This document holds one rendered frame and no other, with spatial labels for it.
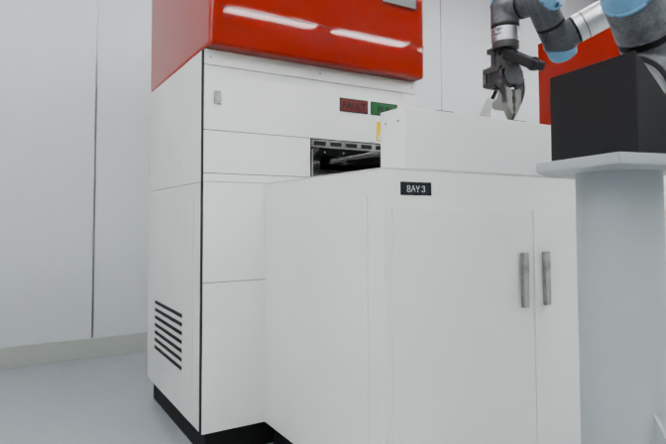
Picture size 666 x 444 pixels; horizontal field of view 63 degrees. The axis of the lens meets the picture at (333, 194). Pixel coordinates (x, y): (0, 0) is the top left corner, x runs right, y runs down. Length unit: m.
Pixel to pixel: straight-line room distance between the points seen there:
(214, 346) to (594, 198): 1.11
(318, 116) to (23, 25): 1.81
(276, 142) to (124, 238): 1.54
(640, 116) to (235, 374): 1.27
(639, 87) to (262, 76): 1.09
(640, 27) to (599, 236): 0.42
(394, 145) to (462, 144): 0.18
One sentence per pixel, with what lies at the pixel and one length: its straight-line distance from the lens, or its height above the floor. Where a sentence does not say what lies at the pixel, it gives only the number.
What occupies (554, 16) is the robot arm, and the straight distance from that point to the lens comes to 1.59.
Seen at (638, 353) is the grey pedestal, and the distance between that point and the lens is 1.21.
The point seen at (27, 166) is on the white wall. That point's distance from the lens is 3.08.
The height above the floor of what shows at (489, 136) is 0.91.
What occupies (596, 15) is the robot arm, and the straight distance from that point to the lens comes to 1.63.
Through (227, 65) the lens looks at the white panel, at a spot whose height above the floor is 1.18.
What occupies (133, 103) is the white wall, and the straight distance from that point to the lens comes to 3.19.
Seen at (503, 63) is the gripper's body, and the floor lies 1.12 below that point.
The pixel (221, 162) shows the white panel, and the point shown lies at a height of 0.88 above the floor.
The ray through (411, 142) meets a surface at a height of 0.88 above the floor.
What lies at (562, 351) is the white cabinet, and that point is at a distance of 1.65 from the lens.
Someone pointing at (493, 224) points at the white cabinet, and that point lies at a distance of 1.41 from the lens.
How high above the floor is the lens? 0.71
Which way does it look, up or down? 3 degrees up
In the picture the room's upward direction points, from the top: straight up
